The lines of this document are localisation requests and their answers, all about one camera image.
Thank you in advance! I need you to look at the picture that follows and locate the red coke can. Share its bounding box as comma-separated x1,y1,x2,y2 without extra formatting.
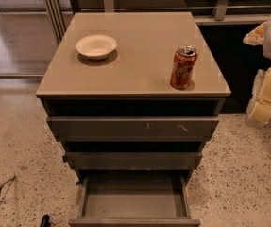
170,45,197,90

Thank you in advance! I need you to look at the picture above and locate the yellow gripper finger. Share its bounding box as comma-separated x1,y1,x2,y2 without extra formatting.
248,67,271,123
243,22,266,46

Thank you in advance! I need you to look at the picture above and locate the grey top drawer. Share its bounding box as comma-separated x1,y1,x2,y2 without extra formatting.
47,116,219,142

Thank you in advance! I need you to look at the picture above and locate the grey middle drawer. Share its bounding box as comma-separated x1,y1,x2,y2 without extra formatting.
63,152,202,170

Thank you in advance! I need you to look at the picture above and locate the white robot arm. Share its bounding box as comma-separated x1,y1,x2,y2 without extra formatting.
243,15,271,126

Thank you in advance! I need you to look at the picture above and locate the wooden counter with brackets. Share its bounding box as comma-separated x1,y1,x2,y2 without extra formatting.
66,0,271,26

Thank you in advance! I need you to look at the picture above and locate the white paper bowl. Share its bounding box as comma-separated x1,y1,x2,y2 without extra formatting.
76,34,117,61

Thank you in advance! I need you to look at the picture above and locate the metal frame post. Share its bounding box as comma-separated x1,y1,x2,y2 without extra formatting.
43,0,66,44

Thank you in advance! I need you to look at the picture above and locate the black object on floor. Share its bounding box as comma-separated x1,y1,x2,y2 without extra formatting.
40,215,50,227

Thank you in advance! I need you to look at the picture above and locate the grey drawer cabinet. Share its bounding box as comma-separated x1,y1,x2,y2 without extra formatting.
35,11,232,187

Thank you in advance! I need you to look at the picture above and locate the grey open bottom drawer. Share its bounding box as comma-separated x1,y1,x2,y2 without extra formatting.
68,171,200,227

